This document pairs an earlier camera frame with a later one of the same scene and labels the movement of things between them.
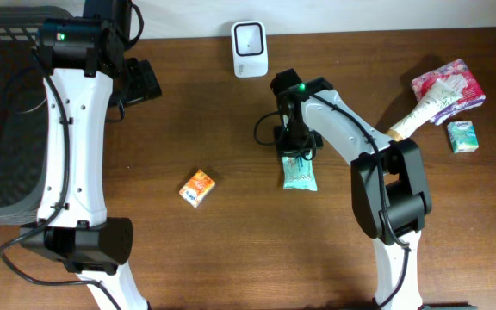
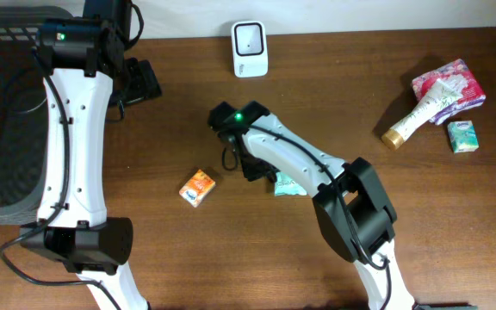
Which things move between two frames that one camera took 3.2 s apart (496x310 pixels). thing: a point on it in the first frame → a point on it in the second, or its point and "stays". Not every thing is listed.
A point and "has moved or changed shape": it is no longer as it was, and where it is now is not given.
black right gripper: x=289 y=148 → x=249 y=166
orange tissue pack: x=196 y=189 stays
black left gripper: x=145 y=83 stays
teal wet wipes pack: x=299 y=174 has moved or changed shape
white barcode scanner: x=250 y=48 stays
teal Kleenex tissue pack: x=462 y=136 stays
